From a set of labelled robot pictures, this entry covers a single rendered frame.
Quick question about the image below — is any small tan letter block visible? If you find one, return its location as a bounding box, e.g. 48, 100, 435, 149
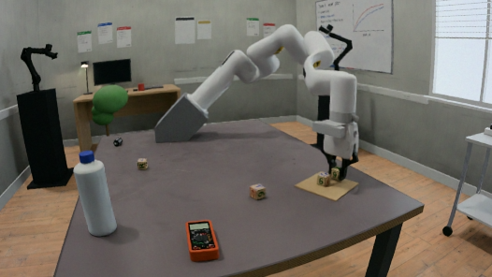
250, 184, 266, 200
317, 172, 331, 187
137, 158, 148, 170
331, 167, 340, 181

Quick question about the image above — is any tan flat mat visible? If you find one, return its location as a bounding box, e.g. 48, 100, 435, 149
295, 171, 359, 201

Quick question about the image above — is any white plastic bottle with blue cap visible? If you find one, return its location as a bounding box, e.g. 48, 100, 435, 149
74, 151, 117, 237

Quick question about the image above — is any orange pocket multimeter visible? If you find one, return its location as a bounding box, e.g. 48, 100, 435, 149
185, 220, 219, 262

